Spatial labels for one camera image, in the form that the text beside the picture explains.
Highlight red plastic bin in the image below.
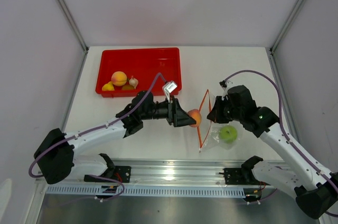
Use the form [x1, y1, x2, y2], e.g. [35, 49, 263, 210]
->
[95, 48, 182, 98]

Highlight large orange peach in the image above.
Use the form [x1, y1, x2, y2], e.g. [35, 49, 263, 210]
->
[111, 71, 128, 87]

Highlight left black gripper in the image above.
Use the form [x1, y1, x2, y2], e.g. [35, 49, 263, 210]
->
[140, 96, 196, 127]

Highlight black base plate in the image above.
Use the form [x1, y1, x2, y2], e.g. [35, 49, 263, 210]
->
[219, 167, 260, 185]
[84, 166, 132, 183]

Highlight right frame post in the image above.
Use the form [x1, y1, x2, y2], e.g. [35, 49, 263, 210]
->
[269, 0, 306, 55]

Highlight small pink peach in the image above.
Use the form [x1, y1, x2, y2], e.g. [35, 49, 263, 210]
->
[187, 109, 202, 128]

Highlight garlic bulb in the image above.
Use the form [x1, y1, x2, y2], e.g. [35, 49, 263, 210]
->
[129, 76, 139, 89]

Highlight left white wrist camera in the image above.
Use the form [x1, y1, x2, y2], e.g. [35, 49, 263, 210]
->
[162, 81, 177, 101]

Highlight frame post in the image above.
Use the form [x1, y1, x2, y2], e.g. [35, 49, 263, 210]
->
[269, 0, 306, 55]
[40, 0, 89, 53]

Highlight green apple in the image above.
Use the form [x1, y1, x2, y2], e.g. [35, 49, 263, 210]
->
[219, 125, 238, 144]

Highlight brown kiwi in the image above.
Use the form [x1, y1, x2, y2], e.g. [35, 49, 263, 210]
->
[121, 85, 135, 90]

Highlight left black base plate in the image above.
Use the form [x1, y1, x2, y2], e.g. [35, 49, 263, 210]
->
[84, 166, 132, 183]

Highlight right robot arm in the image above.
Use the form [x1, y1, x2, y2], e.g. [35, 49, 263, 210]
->
[207, 82, 337, 219]

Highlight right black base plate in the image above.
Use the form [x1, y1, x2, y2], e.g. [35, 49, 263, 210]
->
[219, 167, 260, 185]

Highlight clear zip top bag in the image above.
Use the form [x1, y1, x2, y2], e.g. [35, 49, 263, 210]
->
[197, 89, 243, 153]

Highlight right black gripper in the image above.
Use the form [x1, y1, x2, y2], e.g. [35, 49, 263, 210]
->
[206, 96, 243, 124]

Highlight left frame post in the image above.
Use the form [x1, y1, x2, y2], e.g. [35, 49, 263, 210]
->
[40, 0, 89, 53]

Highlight yellow lemon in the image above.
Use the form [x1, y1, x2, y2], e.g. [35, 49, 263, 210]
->
[101, 81, 115, 91]

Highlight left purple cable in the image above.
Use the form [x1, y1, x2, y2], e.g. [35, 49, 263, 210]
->
[28, 72, 170, 203]

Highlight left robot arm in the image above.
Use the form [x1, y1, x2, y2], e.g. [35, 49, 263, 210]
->
[33, 91, 196, 184]

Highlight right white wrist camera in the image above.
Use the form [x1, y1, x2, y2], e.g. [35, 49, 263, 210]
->
[219, 80, 234, 99]

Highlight aluminium rail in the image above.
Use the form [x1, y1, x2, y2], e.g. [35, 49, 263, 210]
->
[35, 159, 324, 188]

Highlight perforated cable tray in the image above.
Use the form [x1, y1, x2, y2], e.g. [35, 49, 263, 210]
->
[46, 184, 256, 198]

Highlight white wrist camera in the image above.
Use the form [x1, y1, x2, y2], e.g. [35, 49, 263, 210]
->
[219, 80, 234, 99]
[162, 81, 177, 101]

